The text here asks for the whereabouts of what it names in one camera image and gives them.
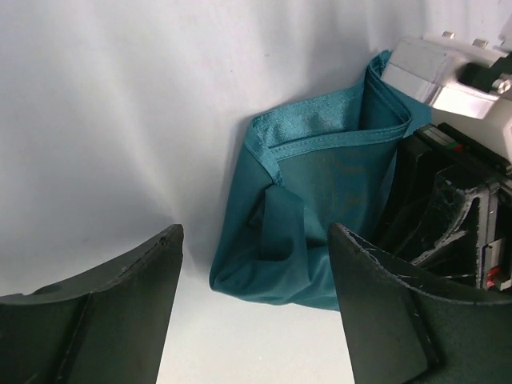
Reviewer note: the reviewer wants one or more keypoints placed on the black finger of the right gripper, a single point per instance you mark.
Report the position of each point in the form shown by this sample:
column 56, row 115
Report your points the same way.
column 440, row 233

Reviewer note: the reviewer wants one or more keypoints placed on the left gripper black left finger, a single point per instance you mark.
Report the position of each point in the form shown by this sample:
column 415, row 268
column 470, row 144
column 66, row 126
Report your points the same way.
column 105, row 325

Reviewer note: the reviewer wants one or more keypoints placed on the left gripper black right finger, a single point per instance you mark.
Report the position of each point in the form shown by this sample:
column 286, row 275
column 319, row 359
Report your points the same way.
column 406, row 325

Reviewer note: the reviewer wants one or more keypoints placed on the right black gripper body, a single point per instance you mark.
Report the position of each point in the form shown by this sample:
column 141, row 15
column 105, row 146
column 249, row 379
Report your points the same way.
column 435, row 148

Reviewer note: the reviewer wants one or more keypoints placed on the teal satin napkin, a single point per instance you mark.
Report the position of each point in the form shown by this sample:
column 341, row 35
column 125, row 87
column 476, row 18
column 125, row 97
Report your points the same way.
column 301, row 168

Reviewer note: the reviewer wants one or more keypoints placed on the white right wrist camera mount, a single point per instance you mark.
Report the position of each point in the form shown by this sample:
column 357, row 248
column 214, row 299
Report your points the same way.
column 467, row 85

